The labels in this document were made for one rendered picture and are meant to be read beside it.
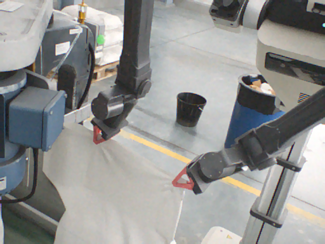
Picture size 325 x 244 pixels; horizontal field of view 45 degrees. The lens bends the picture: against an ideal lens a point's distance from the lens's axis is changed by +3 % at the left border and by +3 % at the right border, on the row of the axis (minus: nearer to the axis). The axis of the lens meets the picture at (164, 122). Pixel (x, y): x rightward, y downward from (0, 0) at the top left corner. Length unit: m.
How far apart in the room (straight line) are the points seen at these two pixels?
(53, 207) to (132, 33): 1.19
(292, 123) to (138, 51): 0.37
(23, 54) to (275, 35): 0.72
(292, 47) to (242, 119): 2.08
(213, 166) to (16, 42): 0.44
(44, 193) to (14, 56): 1.25
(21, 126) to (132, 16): 0.32
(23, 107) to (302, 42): 0.77
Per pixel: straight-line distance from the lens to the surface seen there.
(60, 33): 1.10
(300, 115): 0.75
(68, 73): 1.21
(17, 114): 0.74
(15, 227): 1.84
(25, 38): 0.71
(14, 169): 0.83
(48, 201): 1.89
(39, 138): 0.74
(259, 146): 0.84
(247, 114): 3.15
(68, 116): 1.24
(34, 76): 0.83
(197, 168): 0.91
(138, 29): 0.85
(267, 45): 1.15
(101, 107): 0.93
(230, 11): 1.18
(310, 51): 1.14
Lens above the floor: 1.62
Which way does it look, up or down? 26 degrees down
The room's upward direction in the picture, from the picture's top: 11 degrees clockwise
